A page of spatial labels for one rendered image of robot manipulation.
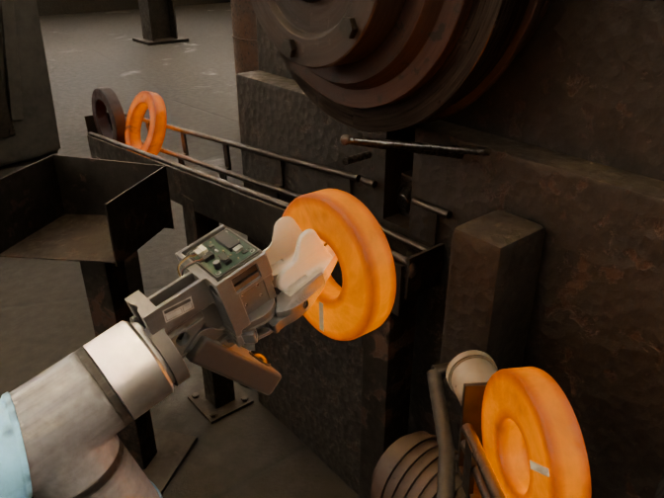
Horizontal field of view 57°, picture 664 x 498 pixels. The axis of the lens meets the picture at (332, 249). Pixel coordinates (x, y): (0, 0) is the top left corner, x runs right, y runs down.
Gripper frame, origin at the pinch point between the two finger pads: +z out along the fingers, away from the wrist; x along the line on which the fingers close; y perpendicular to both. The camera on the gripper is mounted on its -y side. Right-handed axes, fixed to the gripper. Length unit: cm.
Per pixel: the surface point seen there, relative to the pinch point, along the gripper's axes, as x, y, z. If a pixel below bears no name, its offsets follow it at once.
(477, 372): -11.5, -17.1, 7.3
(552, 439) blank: -25.8, -7.0, -0.4
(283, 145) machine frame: 53, -18, 28
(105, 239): 66, -24, -8
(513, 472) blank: -21.7, -16.9, -0.1
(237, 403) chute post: 70, -89, 2
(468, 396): -14.2, -14.5, 2.7
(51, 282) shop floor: 169, -88, -14
